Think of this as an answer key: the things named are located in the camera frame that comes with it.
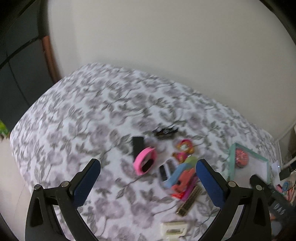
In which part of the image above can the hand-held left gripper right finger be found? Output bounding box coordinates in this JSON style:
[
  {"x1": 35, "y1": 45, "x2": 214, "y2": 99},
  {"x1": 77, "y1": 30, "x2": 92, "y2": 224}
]
[{"x1": 195, "y1": 159, "x2": 272, "y2": 241}]

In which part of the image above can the purple comb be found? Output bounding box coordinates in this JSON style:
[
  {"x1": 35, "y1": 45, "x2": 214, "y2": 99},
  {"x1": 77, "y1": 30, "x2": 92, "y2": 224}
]
[{"x1": 182, "y1": 177, "x2": 198, "y2": 202}]

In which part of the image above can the blue orange toy gun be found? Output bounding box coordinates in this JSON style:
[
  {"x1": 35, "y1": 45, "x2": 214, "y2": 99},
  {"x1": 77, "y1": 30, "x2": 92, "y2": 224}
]
[{"x1": 164, "y1": 156, "x2": 200, "y2": 201}]

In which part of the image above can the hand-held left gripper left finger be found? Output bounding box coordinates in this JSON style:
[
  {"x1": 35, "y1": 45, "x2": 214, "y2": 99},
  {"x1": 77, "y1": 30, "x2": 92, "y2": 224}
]
[{"x1": 25, "y1": 158, "x2": 101, "y2": 241}]

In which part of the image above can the green item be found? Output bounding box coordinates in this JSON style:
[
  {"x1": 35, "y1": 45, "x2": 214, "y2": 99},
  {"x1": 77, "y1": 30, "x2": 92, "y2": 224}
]
[{"x1": 0, "y1": 119, "x2": 9, "y2": 138}]

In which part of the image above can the white power strip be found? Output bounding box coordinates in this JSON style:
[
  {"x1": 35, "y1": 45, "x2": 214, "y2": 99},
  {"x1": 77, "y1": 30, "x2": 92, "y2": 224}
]
[{"x1": 271, "y1": 161, "x2": 282, "y2": 178}]

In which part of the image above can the brown patterned small box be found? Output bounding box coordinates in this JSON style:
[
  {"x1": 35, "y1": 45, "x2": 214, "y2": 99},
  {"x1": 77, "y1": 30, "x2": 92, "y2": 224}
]
[{"x1": 175, "y1": 185, "x2": 203, "y2": 217}]

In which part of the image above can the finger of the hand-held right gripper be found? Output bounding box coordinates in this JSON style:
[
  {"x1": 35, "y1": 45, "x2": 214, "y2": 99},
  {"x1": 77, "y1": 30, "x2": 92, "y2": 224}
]
[{"x1": 250, "y1": 174, "x2": 275, "y2": 197}]

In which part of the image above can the black rectangular block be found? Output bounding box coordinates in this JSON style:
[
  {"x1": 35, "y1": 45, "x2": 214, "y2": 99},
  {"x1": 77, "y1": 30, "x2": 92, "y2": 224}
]
[{"x1": 131, "y1": 136, "x2": 145, "y2": 161}]

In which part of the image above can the dark wardrobe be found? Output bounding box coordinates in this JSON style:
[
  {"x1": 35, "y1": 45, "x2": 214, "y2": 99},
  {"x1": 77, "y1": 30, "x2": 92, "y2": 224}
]
[{"x1": 0, "y1": 0, "x2": 61, "y2": 137}]

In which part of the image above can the floral bedsheet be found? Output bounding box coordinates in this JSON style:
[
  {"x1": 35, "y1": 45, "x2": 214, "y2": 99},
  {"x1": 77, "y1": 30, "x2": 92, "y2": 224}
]
[{"x1": 10, "y1": 62, "x2": 279, "y2": 241}]

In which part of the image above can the green-rimmed white tray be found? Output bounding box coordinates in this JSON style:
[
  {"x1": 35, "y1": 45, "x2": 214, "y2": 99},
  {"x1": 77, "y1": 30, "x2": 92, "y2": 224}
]
[{"x1": 227, "y1": 142, "x2": 270, "y2": 187}]

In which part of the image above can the clear plastic ring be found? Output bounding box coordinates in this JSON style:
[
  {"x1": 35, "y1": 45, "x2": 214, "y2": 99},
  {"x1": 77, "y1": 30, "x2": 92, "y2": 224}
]
[{"x1": 158, "y1": 158, "x2": 179, "y2": 189}]

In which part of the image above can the white plastic clip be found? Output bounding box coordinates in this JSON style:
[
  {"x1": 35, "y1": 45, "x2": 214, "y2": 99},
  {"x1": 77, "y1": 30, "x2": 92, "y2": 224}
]
[{"x1": 161, "y1": 221, "x2": 188, "y2": 237}]

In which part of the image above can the black charger adapter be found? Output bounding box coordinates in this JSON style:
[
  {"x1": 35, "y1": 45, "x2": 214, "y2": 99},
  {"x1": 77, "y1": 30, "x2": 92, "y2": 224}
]
[{"x1": 279, "y1": 167, "x2": 293, "y2": 180}]

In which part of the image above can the pink watch band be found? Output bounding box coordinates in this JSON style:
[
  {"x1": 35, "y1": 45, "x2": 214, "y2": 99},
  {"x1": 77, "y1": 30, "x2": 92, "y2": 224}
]
[{"x1": 133, "y1": 147, "x2": 158, "y2": 176}]

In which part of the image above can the pink orange toy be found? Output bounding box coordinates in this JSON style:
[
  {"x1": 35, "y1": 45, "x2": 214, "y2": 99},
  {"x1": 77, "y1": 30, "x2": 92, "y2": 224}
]
[
  {"x1": 172, "y1": 152, "x2": 188, "y2": 163},
  {"x1": 176, "y1": 138, "x2": 196, "y2": 155}
]

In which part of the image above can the clear ball with orange toy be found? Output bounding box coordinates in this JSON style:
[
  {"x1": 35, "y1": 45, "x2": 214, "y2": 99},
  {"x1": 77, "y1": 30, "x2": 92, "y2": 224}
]
[{"x1": 234, "y1": 148, "x2": 249, "y2": 169}]

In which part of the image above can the black toy car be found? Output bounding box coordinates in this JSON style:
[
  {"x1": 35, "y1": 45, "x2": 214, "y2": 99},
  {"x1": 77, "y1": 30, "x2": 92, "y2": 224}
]
[{"x1": 152, "y1": 126, "x2": 179, "y2": 140}]

